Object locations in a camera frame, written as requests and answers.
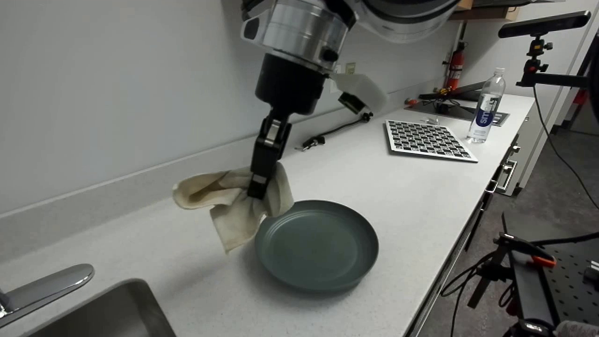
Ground silver faucet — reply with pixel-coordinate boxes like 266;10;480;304
0;263;98;330

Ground black cable with plug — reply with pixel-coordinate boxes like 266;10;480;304
300;111;377;152

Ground black hanging cable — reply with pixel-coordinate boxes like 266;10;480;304
532;83;599;212

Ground silver drawer handle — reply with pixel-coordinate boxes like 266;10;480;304
495;158;521;197

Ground black bar camera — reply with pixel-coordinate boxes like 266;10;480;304
497;8;594;42

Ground stainless steel sink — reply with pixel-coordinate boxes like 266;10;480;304
25;278;178;337

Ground red fire extinguisher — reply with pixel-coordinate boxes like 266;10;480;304
441;21;469;98

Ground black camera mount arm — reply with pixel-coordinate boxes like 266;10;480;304
515;36;592;90

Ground black tool with red end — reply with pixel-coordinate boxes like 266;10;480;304
403;81;491;113

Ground clear plastic water bottle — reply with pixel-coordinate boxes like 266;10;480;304
467;68;508;146

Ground black clamp with red handle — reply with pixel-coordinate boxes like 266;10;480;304
495;231;558;270

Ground checkerboard calibration board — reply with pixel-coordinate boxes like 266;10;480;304
383;118;480;165

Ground cream cloth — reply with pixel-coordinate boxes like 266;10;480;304
173;160;296;255

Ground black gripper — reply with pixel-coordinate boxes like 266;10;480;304
248;53;328;203

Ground black floor cables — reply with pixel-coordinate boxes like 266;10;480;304
441;248;512;337

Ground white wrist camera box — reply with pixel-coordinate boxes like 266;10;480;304
330;62;390;118

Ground black mat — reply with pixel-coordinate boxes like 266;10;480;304
429;100;512;130

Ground dark green round plate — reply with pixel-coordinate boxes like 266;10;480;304
253;199;381;296

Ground black perforated breadboard table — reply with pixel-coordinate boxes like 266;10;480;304
510;234;599;337

